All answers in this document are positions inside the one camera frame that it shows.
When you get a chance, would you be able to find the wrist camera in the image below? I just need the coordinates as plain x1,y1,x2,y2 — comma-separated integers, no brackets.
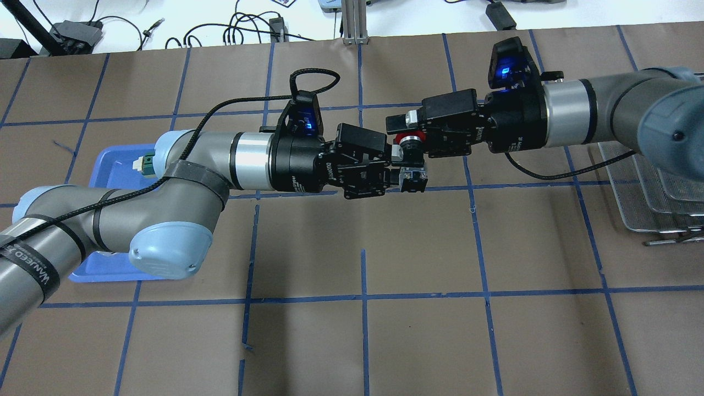
487,37,565,90
275,90,324,139

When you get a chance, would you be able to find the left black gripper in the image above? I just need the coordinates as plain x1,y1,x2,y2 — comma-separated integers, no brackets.
272,124,406,200

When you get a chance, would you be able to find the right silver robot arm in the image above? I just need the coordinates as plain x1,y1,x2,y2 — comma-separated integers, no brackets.
386,67,703,182

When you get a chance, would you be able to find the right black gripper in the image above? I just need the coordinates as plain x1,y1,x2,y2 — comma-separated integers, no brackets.
385,88,547,158

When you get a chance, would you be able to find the red push button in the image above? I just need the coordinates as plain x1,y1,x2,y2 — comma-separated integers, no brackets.
394,134,428,193

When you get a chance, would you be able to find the black power adapter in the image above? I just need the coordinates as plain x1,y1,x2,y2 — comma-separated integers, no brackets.
485,1,517,31

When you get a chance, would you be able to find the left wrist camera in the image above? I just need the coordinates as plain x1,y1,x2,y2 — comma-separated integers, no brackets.
275,90,324,139

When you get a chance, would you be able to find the aluminium frame post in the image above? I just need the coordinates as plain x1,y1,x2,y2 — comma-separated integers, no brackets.
341,0,370,45

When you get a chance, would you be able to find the wire mesh shelf basket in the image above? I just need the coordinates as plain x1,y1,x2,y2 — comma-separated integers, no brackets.
606,155,703,246

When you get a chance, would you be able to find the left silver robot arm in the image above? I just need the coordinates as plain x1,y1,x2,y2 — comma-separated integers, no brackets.
1,123,399,336

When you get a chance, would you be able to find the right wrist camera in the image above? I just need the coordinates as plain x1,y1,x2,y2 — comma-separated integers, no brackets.
487,37,565,90

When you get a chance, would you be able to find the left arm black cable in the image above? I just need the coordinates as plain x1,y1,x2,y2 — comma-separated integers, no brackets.
0,68,342,243

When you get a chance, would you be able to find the blue plastic tray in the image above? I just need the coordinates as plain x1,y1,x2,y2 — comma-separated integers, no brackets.
68,144,166,283

